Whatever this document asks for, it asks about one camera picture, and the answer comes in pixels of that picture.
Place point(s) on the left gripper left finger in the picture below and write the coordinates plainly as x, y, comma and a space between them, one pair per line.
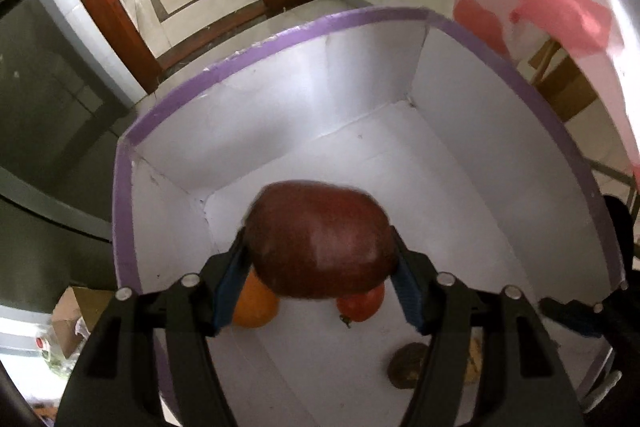
115, 381

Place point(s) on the white box purple rim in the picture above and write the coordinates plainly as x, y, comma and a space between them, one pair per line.
470, 164

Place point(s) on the dark refrigerator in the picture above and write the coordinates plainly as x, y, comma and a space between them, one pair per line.
59, 130

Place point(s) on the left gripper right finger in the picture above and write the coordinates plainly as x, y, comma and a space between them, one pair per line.
522, 381

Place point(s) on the large orange mandarin with stem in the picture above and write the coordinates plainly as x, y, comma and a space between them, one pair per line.
257, 304

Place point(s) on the red tomato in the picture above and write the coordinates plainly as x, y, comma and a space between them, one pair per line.
360, 307

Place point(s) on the dark purple mangosteen front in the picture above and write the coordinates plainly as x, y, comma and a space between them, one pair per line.
404, 368

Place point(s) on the large dark red pomegranate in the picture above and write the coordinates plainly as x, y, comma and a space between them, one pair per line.
314, 240

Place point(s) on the cardboard box on floor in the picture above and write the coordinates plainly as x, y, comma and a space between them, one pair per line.
75, 315

